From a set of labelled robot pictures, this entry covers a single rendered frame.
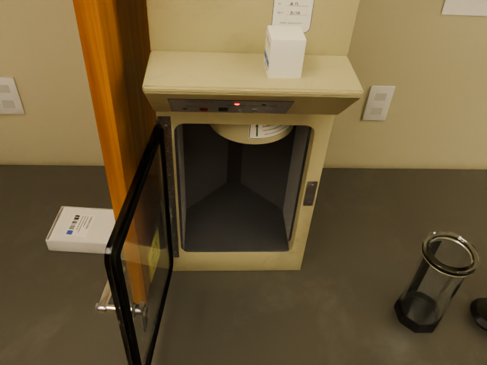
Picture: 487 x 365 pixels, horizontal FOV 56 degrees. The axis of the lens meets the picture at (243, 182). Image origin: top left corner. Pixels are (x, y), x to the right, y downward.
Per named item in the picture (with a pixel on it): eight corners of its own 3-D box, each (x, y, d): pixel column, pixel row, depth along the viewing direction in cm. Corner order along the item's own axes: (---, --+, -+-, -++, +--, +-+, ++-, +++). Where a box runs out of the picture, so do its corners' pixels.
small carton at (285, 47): (263, 62, 71) (267, 24, 67) (295, 62, 71) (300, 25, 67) (267, 78, 67) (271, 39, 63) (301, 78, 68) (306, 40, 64)
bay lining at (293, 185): (185, 180, 123) (180, 60, 100) (280, 181, 125) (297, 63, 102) (180, 250, 105) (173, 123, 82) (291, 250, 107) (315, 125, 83)
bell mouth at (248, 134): (208, 95, 100) (208, 73, 96) (288, 97, 101) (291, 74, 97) (207, 144, 86) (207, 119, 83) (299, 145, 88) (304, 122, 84)
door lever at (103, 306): (143, 273, 79) (141, 263, 77) (128, 321, 72) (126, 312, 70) (112, 270, 79) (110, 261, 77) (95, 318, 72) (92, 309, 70)
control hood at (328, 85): (153, 103, 79) (148, 49, 72) (337, 107, 81) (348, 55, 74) (146, 143, 70) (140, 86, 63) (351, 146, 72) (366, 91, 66)
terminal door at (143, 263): (172, 263, 105) (161, 119, 79) (140, 397, 82) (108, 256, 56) (169, 263, 105) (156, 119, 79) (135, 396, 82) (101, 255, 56)
